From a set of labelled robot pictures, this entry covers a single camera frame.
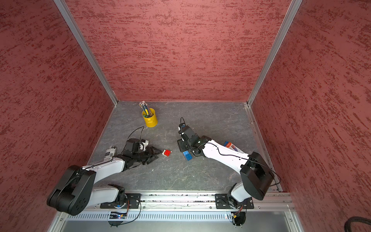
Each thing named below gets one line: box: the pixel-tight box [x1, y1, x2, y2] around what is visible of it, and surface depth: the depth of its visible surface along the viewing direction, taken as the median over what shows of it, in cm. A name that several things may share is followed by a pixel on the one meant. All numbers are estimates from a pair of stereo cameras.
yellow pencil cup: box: [141, 107, 158, 128], surface depth 102 cm
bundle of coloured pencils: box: [138, 100, 154, 118], surface depth 99 cm
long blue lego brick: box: [182, 150, 193, 161], surface depth 87 cm
